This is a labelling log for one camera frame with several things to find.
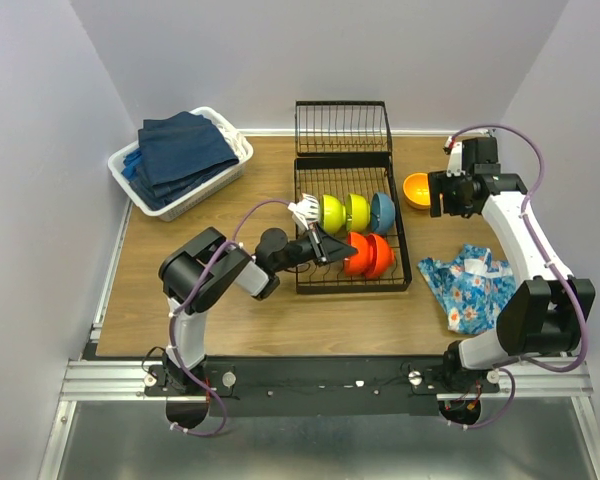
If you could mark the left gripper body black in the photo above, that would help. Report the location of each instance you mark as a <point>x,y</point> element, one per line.
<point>306,249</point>

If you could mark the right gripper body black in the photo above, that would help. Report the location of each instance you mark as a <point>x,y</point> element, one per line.
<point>454,200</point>

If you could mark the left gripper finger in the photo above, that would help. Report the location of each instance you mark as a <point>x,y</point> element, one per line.
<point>334,252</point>
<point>327,241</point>

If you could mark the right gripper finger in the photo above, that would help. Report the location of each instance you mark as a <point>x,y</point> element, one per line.
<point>438,181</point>
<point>436,202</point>

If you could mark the yellow orange bowl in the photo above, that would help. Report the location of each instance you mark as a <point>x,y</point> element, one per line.
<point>416,191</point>

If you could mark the lime bowl ribbed white outside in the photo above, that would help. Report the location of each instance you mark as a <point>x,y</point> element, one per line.
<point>332,215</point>

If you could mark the red orange bowl stack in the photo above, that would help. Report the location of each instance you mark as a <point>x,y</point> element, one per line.
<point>362,262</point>

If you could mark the lime green plain bowl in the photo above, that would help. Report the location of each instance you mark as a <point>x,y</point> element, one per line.
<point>358,213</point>

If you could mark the blue ceramic bowl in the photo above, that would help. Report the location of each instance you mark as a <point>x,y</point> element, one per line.
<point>382,213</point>

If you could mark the black wire dish rack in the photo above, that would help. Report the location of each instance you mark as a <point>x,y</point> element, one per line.
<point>344,159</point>

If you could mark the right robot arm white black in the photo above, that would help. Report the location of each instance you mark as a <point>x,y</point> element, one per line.
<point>544,322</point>

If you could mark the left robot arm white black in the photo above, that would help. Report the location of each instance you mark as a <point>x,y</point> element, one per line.
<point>198,274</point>

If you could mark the blue floral cloth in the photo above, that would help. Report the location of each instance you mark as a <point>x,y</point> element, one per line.
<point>472,289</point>

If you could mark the white plastic basket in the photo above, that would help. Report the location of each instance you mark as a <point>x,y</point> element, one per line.
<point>236,140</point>

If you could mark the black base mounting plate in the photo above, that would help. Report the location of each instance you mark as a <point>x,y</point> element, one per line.
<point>267,386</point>

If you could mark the folded dark blue towels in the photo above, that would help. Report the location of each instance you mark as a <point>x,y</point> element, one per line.
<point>174,157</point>

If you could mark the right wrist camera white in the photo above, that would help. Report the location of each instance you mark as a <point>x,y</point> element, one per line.
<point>453,148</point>

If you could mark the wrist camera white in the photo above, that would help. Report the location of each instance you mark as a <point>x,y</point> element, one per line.
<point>453,148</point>
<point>305,212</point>

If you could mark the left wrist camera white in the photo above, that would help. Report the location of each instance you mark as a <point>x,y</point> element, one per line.
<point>305,212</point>

